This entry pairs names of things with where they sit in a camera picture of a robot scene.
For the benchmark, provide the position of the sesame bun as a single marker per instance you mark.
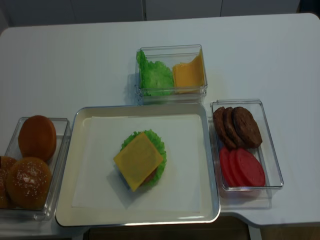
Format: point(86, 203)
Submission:
point(6, 163)
point(28, 182)

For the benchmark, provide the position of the green lettuce leaf on burger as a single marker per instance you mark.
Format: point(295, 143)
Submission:
point(159, 145)

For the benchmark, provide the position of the green lettuce leaves in box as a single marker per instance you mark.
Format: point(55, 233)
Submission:
point(155, 77)

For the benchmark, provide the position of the yellow cheese slice on burger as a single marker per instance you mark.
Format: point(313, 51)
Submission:
point(137, 161)

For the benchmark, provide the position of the clear lettuce and cheese box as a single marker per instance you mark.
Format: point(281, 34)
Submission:
point(169, 56)

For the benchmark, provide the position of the yellow cheese slices in box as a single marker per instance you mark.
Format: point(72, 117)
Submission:
point(189, 73)

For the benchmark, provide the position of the brown patty in burger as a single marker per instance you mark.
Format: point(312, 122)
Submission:
point(150, 177)

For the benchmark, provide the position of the white rectangular serving tray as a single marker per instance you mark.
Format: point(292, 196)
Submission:
point(68, 215)

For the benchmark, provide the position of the left brown meat patty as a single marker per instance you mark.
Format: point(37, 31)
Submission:
point(220, 129)

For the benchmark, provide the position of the brown meat patty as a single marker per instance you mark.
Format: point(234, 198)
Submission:
point(230, 128)
point(246, 127)
point(220, 129)

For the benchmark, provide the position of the middle brown meat patty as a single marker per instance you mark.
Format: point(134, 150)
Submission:
point(230, 128)

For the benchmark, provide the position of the right brown meat patty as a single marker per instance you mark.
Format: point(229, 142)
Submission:
point(246, 127)

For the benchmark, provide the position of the white paper sheet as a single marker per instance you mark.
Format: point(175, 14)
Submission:
point(100, 184)

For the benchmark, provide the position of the left red tomato slice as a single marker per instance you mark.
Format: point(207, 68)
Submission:
point(225, 166)

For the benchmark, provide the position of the red tomato slice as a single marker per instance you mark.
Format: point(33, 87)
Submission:
point(225, 166)
point(250, 169)
point(237, 177)

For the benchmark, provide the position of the middle red tomato slice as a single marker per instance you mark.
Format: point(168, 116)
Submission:
point(237, 177)

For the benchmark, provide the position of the clear patty and tomato box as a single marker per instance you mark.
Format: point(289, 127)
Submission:
point(265, 154)

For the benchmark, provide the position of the right red tomato slice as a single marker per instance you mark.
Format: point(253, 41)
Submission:
point(250, 169)

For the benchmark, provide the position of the plain brown bun bottom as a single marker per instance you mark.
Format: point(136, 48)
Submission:
point(37, 138)

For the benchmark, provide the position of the clear bun box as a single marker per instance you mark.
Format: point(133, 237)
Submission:
point(56, 165)

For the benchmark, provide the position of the sesame bun top at edge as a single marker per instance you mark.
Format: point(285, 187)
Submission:
point(6, 163)

